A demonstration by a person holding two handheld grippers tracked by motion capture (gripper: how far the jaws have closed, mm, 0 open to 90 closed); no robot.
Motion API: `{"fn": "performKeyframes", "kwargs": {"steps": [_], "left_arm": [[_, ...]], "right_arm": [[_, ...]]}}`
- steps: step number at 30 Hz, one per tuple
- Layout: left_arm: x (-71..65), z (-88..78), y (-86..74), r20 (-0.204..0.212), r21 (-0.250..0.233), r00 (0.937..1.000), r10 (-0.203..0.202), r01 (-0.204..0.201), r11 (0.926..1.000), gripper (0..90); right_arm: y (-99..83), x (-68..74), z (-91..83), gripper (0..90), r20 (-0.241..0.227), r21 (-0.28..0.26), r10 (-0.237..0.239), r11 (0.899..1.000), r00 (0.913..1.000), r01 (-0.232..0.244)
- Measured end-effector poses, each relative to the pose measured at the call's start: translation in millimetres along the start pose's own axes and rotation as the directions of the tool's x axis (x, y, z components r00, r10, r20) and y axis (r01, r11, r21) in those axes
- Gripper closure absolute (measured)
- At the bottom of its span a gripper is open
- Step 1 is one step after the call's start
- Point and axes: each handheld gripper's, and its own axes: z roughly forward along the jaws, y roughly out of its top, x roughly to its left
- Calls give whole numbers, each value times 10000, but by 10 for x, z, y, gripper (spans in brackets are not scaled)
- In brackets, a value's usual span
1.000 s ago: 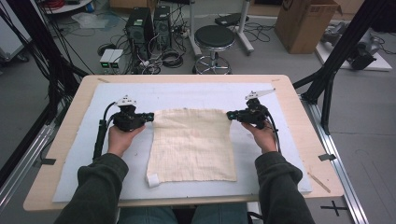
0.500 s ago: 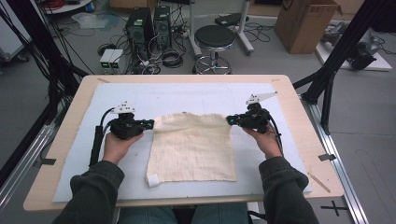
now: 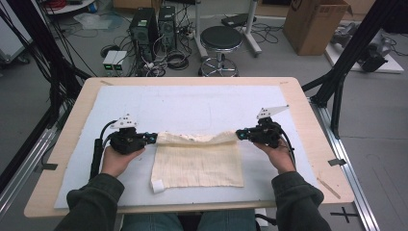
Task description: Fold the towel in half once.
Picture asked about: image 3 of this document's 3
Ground person's left hand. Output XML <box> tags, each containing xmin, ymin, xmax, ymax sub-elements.
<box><xmin>101</xmin><ymin>145</ymin><xmax>146</xmax><ymax>178</ymax></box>

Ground aluminium rail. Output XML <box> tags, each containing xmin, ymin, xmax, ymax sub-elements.
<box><xmin>0</xmin><ymin>127</ymin><xmax>58</xmax><ymax>219</ymax></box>
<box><xmin>308</xmin><ymin>95</ymin><xmax>382</xmax><ymax>231</ymax></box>

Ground person's right hand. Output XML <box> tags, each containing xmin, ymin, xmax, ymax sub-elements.
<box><xmin>254</xmin><ymin>139</ymin><xmax>297</xmax><ymax>175</ymax></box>

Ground coiled black cables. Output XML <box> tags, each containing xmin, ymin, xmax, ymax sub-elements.
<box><xmin>166</xmin><ymin>48</ymin><xmax>191</xmax><ymax>71</ymax></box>

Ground cardboard box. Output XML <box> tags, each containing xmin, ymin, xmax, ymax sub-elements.
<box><xmin>282</xmin><ymin>0</ymin><xmax>354</xmax><ymax>57</ymax></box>

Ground white foam board mat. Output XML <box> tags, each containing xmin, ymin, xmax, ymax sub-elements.
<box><xmin>53</xmin><ymin>84</ymin><xmax>319</xmax><ymax>210</ymax></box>

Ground slim black computer tower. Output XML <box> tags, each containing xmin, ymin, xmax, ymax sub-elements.
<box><xmin>157</xmin><ymin>5</ymin><xmax>177</xmax><ymax>50</ymax></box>

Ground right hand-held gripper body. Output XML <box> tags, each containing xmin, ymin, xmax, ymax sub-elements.
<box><xmin>246</xmin><ymin>104</ymin><xmax>290</xmax><ymax>149</ymax></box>

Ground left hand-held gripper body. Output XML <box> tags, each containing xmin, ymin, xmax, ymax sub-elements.
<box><xmin>108</xmin><ymin>113</ymin><xmax>151</xmax><ymax>156</ymax></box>

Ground small white roll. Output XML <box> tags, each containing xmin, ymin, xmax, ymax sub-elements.
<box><xmin>150</xmin><ymin>179</ymin><xmax>166</xmax><ymax>194</ymax></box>

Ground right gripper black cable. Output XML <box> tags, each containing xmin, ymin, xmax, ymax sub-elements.
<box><xmin>278</xmin><ymin>127</ymin><xmax>296</xmax><ymax>166</ymax></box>

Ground person's right leg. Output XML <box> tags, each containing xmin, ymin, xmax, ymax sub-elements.
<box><xmin>196</xmin><ymin>209</ymin><xmax>258</xmax><ymax>231</ymax></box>

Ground person's leg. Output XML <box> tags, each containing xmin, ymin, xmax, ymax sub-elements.
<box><xmin>196</xmin><ymin>209</ymin><xmax>258</xmax><ymax>231</ymax></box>
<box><xmin>121</xmin><ymin>212</ymin><xmax>185</xmax><ymax>231</ymax></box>

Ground white platform with grey machine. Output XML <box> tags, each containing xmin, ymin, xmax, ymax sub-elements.
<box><xmin>324</xmin><ymin>21</ymin><xmax>405</xmax><ymax>75</ymax></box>

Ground cream knitted cloth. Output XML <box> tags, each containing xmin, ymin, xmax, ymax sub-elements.
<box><xmin>150</xmin><ymin>129</ymin><xmax>245</xmax><ymax>191</ymax></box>

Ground white stand legs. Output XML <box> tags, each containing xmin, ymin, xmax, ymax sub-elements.
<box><xmin>191</xmin><ymin>0</ymin><xmax>263</xmax><ymax>60</ymax></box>

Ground flat black device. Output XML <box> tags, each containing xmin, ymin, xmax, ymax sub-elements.
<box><xmin>220</xmin><ymin>13</ymin><xmax>258</xmax><ymax>29</ymax></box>

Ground wooden table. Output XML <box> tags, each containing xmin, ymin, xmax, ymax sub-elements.
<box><xmin>23</xmin><ymin>76</ymin><xmax>356</xmax><ymax>219</ymax></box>

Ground person's left leg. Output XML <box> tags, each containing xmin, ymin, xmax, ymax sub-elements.
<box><xmin>121</xmin><ymin>212</ymin><xmax>185</xmax><ymax>231</ymax></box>

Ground black round stool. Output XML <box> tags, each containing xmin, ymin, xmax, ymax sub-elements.
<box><xmin>197</xmin><ymin>25</ymin><xmax>244</xmax><ymax>78</ymax></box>

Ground clear plastic sheet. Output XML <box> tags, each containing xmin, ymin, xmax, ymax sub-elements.
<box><xmin>72</xmin><ymin>12</ymin><xmax>125</xmax><ymax>32</ymax></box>

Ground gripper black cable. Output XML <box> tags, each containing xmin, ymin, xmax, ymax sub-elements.
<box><xmin>89</xmin><ymin>119</ymin><xmax>118</xmax><ymax>180</ymax></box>
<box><xmin>278</xmin><ymin>127</ymin><xmax>296</xmax><ymax>166</ymax></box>

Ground white power box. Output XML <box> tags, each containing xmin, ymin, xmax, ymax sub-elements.
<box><xmin>112</xmin><ymin>50</ymin><xmax>129</xmax><ymax>72</ymax></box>
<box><xmin>102</xmin><ymin>50</ymin><xmax>118</xmax><ymax>73</ymax></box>

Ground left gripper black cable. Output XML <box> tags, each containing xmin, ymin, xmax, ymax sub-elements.
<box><xmin>89</xmin><ymin>119</ymin><xmax>118</xmax><ymax>180</ymax></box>

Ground large black computer tower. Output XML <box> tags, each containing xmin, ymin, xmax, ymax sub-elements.
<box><xmin>129</xmin><ymin>7</ymin><xmax>159</xmax><ymax>63</ymax></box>

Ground round white table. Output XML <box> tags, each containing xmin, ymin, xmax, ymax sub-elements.
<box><xmin>40</xmin><ymin>0</ymin><xmax>98</xmax><ymax>15</ymax></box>

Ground black metal frame stand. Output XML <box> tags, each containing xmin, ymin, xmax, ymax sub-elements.
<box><xmin>0</xmin><ymin>0</ymin><xmax>92</xmax><ymax>129</ymax></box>
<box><xmin>301</xmin><ymin>0</ymin><xmax>408</xmax><ymax>140</ymax></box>

